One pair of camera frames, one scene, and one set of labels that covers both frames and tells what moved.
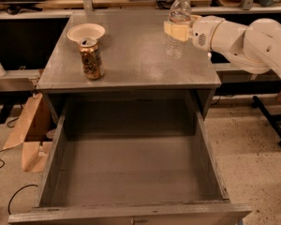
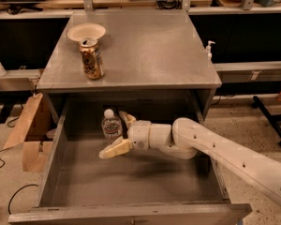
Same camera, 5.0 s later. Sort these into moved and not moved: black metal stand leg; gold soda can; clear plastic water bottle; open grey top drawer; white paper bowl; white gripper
Moved: white gripper; clear plastic water bottle
Not moved: open grey top drawer; white paper bowl; black metal stand leg; gold soda can
